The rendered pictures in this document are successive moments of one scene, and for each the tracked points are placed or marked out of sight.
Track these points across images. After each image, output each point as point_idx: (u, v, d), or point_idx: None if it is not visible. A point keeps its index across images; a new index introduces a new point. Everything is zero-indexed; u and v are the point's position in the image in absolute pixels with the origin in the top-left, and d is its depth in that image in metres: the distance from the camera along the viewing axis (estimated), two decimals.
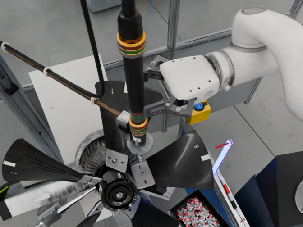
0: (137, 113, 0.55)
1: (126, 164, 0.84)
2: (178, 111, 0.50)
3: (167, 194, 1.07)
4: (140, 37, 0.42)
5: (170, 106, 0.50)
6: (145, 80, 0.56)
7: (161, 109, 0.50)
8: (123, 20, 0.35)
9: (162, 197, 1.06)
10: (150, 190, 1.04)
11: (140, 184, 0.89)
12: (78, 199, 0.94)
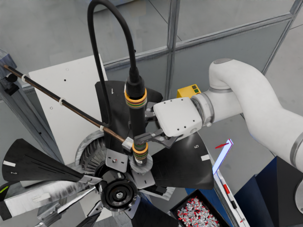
0: None
1: (126, 164, 0.84)
2: (162, 140, 0.62)
3: (167, 194, 1.07)
4: None
5: (154, 136, 0.62)
6: None
7: (148, 138, 0.63)
8: (130, 85, 0.47)
9: (162, 197, 1.06)
10: (150, 190, 1.04)
11: (140, 184, 0.89)
12: (78, 199, 0.94)
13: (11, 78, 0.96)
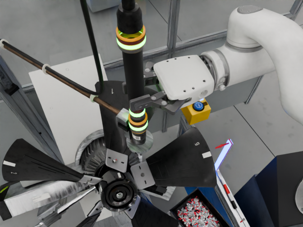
0: (137, 111, 0.54)
1: (126, 164, 0.84)
2: (164, 104, 0.50)
3: (167, 194, 1.07)
4: (139, 31, 0.41)
5: (154, 100, 0.50)
6: None
7: (147, 103, 0.50)
8: (123, 14, 0.35)
9: (162, 197, 1.06)
10: (150, 190, 1.04)
11: (140, 184, 0.89)
12: (78, 199, 0.94)
13: None
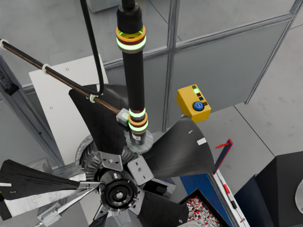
0: (137, 111, 0.54)
1: (145, 182, 0.88)
2: None
3: (167, 194, 1.07)
4: (139, 31, 0.41)
5: None
6: None
7: None
8: (123, 14, 0.35)
9: (162, 197, 1.06)
10: (150, 190, 1.04)
11: None
12: (77, 199, 0.94)
13: None
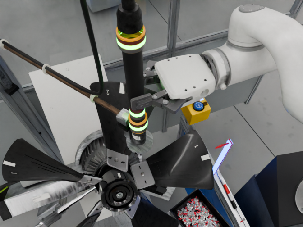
0: (137, 111, 0.54)
1: (146, 187, 0.89)
2: (165, 103, 0.49)
3: (167, 194, 1.07)
4: (139, 31, 0.41)
5: (155, 98, 0.49)
6: None
7: (148, 102, 0.50)
8: (122, 14, 0.35)
9: (162, 197, 1.06)
10: (150, 190, 1.04)
11: None
12: (78, 199, 0.94)
13: None
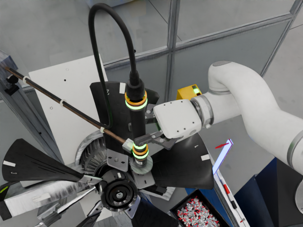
0: None
1: (146, 187, 0.89)
2: (162, 142, 0.63)
3: (167, 194, 1.07)
4: None
5: (154, 138, 0.63)
6: None
7: (148, 140, 0.63)
8: (130, 88, 0.48)
9: (162, 197, 1.06)
10: (150, 190, 1.04)
11: None
12: (78, 199, 0.94)
13: (11, 79, 0.96)
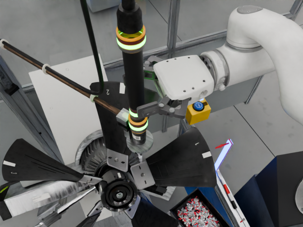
0: None
1: (146, 187, 0.89)
2: (172, 111, 0.49)
3: (167, 194, 1.07)
4: (139, 31, 0.41)
5: (163, 106, 0.49)
6: None
7: (154, 110, 0.49)
8: (123, 14, 0.35)
9: (162, 197, 1.06)
10: (150, 190, 1.04)
11: None
12: (78, 199, 0.94)
13: None
